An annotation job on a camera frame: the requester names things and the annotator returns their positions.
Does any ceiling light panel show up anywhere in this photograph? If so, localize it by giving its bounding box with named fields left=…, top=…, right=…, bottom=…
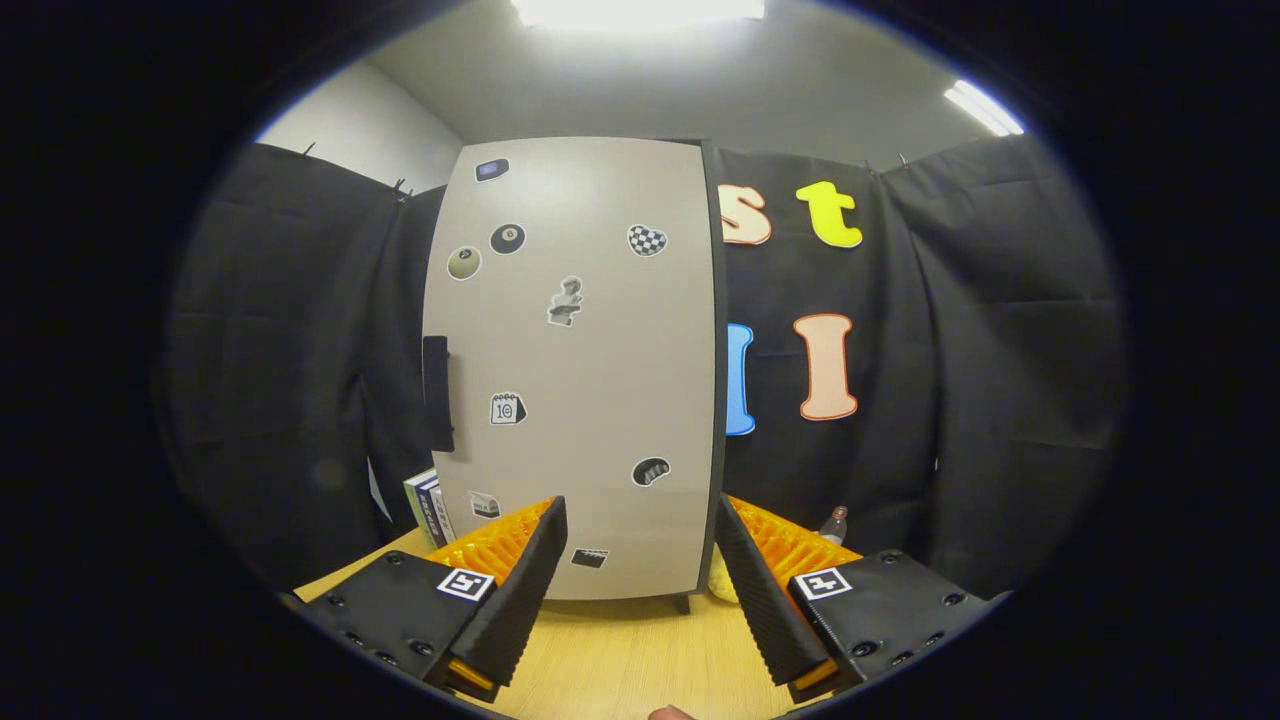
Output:
left=510, top=0, right=766, bottom=31

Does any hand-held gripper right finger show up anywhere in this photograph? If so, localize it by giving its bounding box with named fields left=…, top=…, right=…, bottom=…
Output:
left=713, top=491, right=1011, bottom=705

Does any dark blue book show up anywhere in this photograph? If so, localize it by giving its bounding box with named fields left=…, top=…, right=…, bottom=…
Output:
left=415, top=478, right=446, bottom=546

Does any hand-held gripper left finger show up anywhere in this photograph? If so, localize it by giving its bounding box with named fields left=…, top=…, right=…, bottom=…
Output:
left=298, top=494, right=569, bottom=703

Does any green book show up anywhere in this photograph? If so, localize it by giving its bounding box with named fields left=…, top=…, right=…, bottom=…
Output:
left=403, top=468, right=441, bottom=549

